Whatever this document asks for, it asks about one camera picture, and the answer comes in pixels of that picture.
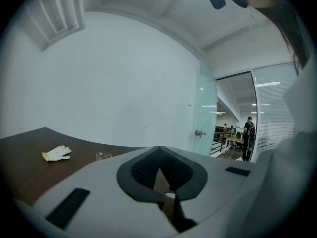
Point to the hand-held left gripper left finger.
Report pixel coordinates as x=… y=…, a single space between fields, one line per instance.
x=99 y=195

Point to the white ceiling vent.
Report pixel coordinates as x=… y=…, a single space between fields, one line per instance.
x=58 y=16

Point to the person's white shirt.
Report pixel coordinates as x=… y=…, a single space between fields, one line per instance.
x=284 y=172

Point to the white window blinds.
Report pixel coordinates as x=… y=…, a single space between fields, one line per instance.
x=272 y=113

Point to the frosted glass door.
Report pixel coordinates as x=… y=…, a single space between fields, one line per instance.
x=207 y=103

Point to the light wooden table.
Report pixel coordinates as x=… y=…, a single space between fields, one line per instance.
x=234 y=140

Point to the white work glove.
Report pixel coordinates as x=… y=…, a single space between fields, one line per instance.
x=57 y=153

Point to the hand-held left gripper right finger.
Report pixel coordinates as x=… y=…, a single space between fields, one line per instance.
x=218 y=190

